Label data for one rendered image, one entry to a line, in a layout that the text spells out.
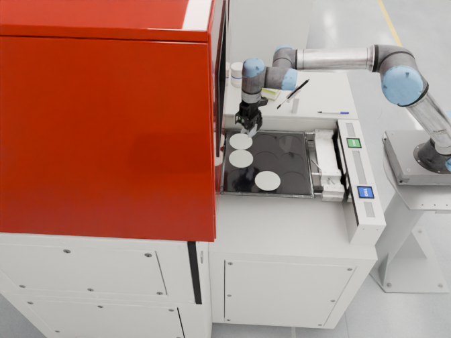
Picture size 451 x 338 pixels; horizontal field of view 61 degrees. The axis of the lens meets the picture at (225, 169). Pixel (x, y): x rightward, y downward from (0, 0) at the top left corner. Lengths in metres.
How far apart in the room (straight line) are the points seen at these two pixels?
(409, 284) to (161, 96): 2.09
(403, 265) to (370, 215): 1.12
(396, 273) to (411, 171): 0.90
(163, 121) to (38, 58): 0.22
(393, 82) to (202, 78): 0.84
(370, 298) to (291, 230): 1.00
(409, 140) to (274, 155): 0.63
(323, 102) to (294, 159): 0.34
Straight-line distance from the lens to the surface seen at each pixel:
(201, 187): 0.83
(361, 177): 1.59
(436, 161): 1.82
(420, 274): 2.59
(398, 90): 1.38
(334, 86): 1.98
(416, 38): 4.64
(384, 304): 2.44
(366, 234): 1.51
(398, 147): 1.88
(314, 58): 1.48
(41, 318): 1.74
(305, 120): 1.78
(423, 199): 1.80
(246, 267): 1.56
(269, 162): 1.64
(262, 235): 1.51
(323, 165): 1.69
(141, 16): 0.64
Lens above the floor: 2.10
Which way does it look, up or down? 49 degrees down
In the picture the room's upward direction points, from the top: straight up
